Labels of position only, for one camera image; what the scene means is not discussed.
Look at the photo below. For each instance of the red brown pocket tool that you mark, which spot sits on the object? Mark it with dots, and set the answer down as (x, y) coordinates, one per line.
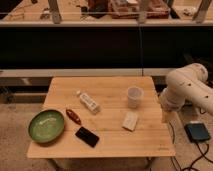
(73, 116)

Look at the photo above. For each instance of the wooden table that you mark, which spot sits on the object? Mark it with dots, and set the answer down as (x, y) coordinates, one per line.
(151, 137)

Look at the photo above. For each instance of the green ceramic bowl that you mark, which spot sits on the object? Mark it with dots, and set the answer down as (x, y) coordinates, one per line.
(46, 126)

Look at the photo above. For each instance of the white plastic bottle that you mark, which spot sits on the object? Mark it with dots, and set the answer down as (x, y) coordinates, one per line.
(90, 103)

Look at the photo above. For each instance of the white ceramic cup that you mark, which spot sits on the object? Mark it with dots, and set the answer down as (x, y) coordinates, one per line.
(134, 96)

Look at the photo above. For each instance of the black smartphone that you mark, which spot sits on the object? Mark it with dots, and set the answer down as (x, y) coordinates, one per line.
(87, 136)

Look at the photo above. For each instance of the basket of items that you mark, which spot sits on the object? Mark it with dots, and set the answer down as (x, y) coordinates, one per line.
(130, 9)

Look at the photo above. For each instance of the beige sponge block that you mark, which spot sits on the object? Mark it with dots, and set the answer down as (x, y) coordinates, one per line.
(130, 121)

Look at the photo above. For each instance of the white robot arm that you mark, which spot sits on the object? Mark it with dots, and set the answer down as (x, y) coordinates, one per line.
(187, 83)

